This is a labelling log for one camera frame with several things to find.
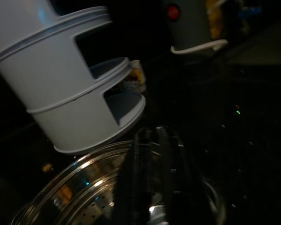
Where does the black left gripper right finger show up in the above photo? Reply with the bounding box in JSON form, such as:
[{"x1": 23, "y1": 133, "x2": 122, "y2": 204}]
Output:
[{"x1": 154, "y1": 126, "x2": 198, "y2": 225}]

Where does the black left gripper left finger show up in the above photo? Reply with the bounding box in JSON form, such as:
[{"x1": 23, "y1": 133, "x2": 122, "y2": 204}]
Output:
[{"x1": 113, "y1": 127, "x2": 155, "y2": 225}]

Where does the perforated steel pot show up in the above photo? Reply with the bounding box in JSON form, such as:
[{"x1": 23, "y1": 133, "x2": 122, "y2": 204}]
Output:
[{"x1": 9, "y1": 140, "x2": 228, "y2": 225}]

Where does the printed white mug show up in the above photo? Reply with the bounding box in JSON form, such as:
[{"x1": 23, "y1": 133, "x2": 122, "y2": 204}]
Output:
[{"x1": 117, "y1": 60, "x2": 148, "y2": 93}]

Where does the grey electric kettle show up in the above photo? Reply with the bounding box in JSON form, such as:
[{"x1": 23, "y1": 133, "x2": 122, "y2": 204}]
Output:
[{"x1": 163, "y1": 0, "x2": 216, "y2": 51}]

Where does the yellow bottle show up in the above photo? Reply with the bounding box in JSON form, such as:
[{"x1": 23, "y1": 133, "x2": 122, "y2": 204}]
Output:
[{"x1": 206, "y1": 0, "x2": 225, "y2": 39}]

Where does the white kettle cord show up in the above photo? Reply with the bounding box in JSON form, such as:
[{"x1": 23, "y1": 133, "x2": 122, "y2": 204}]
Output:
[{"x1": 170, "y1": 39, "x2": 229, "y2": 56}]

